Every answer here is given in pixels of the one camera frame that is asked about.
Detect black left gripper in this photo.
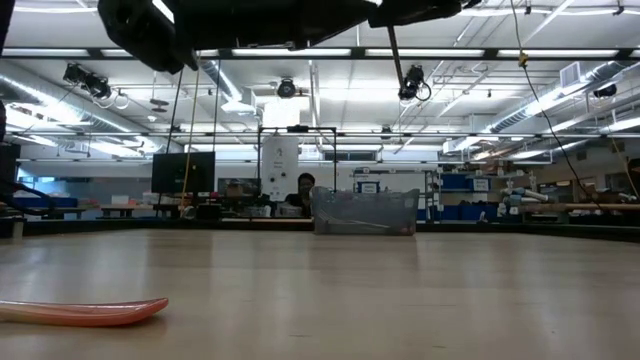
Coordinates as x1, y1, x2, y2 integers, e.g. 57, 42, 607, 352
97, 0, 377, 75

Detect orange-handled fork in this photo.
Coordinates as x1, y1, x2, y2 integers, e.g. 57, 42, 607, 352
0, 297, 170, 329

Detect white structural column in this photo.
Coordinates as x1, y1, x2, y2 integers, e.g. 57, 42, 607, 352
260, 135, 301, 203

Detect person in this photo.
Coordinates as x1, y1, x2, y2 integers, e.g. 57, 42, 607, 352
283, 172, 317, 219

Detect blue storage bin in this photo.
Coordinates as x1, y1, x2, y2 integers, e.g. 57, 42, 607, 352
458, 203, 502, 222
441, 172, 472, 192

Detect black computer monitor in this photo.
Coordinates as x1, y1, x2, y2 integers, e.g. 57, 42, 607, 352
151, 151, 217, 196

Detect white air vent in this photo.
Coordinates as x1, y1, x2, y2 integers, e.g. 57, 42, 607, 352
559, 61, 584, 89

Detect grey translucent plastic bin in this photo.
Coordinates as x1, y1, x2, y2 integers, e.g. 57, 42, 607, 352
309, 186, 421, 237

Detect black equipment box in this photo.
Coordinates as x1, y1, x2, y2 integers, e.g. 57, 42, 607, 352
0, 143, 22, 202

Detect black station frame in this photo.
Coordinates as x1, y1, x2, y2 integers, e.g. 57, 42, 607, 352
256, 125, 339, 195

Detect black hanging cable yellow tag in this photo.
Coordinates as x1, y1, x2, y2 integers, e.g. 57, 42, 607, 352
508, 0, 605, 212

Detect silver ventilation duct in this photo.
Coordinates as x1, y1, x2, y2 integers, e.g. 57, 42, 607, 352
487, 59, 640, 135
0, 59, 169, 154

